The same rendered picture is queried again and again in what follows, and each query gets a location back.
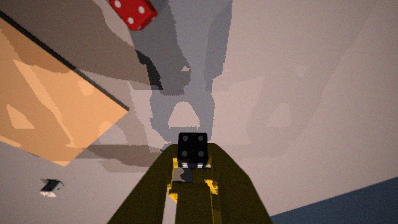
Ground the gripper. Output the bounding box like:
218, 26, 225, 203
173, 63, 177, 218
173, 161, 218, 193
107, 143, 273, 224

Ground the orange flat mat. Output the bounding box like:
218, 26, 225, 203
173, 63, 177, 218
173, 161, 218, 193
0, 12, 130, 167

